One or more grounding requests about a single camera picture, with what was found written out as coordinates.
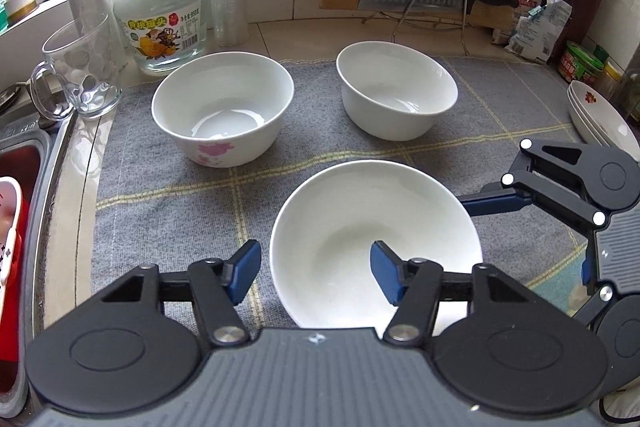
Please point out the sauce jar wide green lid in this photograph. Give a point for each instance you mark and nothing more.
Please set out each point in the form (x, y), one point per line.
(577, 64)

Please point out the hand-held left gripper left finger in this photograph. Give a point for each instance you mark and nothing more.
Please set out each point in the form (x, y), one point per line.
(245, 272)

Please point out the white bowl faint pink flowers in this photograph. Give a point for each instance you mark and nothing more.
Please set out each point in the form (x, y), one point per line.
(395, 77)

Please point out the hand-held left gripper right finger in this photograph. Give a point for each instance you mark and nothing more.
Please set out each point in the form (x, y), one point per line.
(385, 272)

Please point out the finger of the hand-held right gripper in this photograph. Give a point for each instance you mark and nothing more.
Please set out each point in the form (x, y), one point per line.
(600, 302)
(495, 203)

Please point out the red white plastic basket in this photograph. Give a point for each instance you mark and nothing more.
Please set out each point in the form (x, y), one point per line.
(10, 287)

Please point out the grey teal checked cloth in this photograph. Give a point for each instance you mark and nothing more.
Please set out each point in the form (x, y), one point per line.
(165, 217)

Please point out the clear glass mug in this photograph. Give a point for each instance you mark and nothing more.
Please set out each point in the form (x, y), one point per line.
(90, 82)

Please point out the spice jar yellow lid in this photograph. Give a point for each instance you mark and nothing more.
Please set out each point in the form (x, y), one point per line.
(612, 79)

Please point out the small jar dark green lid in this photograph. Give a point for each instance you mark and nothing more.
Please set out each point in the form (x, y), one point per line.
(601, 54)

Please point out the white blue seasoning bag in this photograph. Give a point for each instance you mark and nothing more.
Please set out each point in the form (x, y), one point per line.
(545, 32)

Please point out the metal sink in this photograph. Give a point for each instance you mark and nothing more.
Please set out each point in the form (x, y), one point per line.
(55, 187)

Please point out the glass jar green lid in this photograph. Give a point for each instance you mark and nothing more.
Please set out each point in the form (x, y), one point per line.
(160, 7)

